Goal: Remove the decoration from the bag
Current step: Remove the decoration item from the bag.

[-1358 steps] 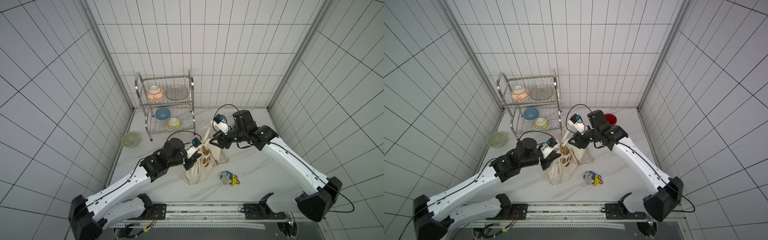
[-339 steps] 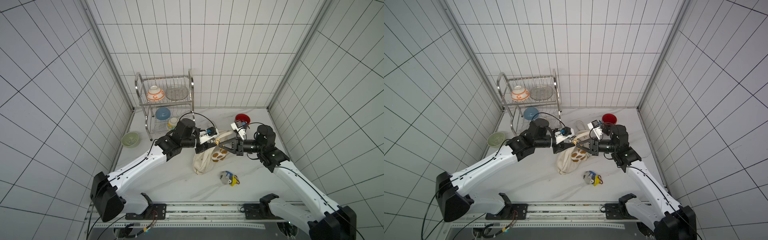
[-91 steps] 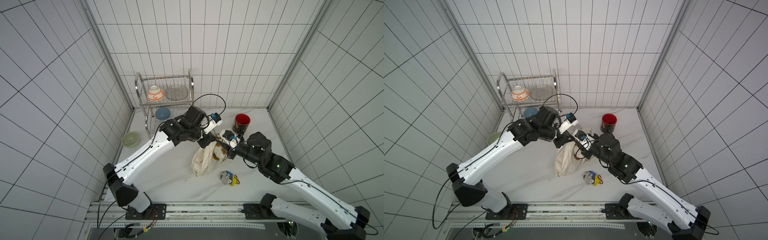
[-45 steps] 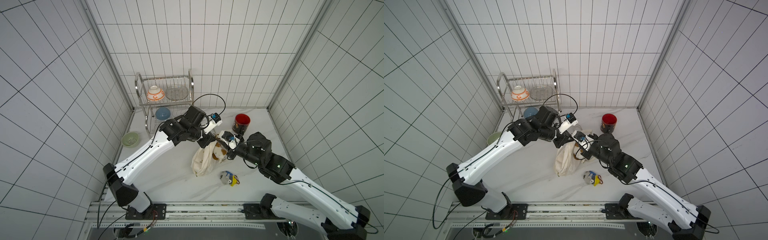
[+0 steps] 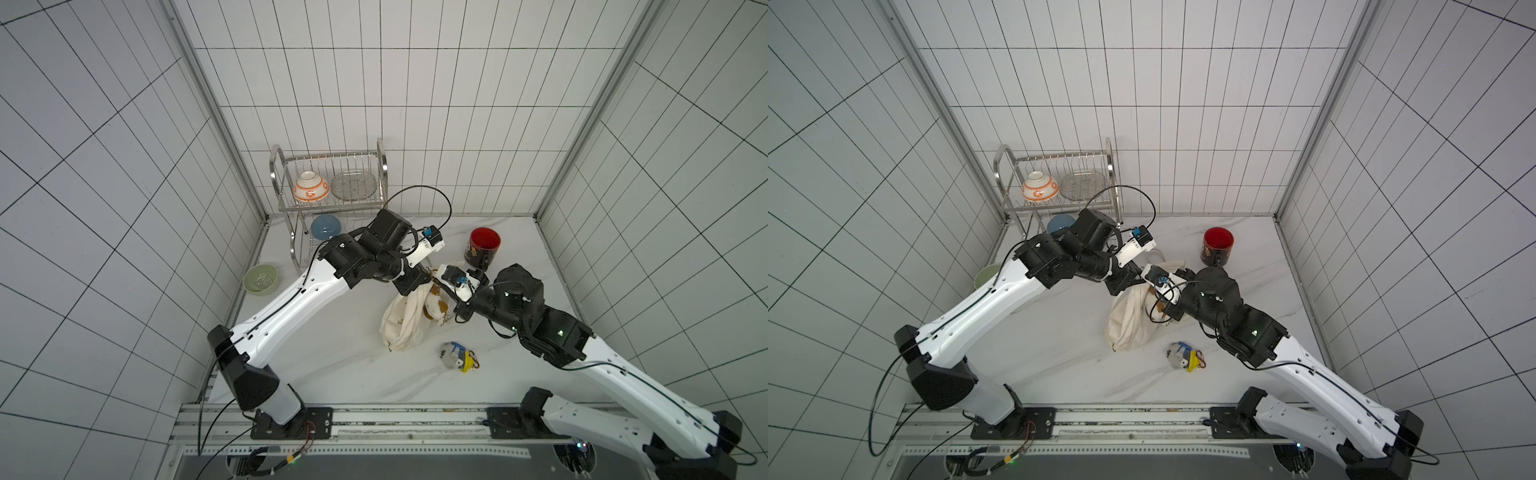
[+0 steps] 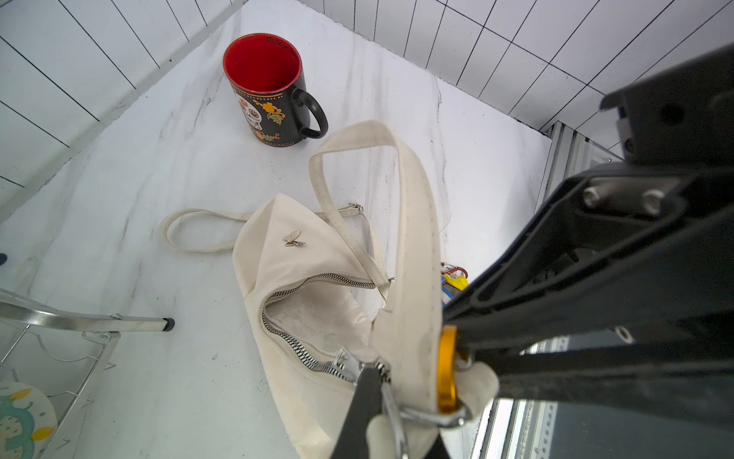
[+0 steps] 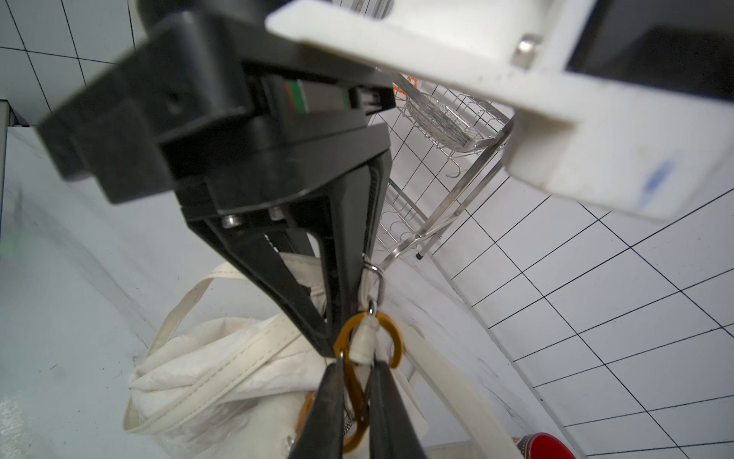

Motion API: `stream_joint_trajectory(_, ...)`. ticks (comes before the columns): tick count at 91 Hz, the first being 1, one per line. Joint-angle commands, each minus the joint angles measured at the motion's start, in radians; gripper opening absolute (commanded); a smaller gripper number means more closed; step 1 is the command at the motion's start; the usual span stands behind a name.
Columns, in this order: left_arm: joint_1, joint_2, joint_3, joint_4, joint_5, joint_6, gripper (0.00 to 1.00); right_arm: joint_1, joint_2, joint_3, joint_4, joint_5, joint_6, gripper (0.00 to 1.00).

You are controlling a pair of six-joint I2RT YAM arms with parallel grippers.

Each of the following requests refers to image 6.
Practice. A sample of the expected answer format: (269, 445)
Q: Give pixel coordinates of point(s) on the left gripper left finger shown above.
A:
(366, 404)

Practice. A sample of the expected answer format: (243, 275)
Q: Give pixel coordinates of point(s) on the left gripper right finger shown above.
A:
(438, 450)

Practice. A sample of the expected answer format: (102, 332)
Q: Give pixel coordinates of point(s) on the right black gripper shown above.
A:
(624, 245)

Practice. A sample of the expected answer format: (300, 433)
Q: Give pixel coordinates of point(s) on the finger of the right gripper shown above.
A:
(689, 379)

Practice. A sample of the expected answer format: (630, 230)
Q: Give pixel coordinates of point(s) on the gold carabiner clip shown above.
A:
(446, 383)

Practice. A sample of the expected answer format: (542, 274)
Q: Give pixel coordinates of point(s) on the cream canvas shoulder bag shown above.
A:
(322, 308)

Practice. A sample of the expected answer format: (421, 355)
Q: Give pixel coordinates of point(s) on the yellow grey plush keychain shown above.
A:
(454, 281)

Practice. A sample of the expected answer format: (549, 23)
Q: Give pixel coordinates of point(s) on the steel two-tier dish rack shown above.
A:
(63, 354)

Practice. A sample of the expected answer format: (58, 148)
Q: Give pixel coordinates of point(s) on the yellow green patterned bowl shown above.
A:
(28, 421)

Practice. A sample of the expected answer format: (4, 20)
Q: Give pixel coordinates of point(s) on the red black skull mug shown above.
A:
(266, 75)

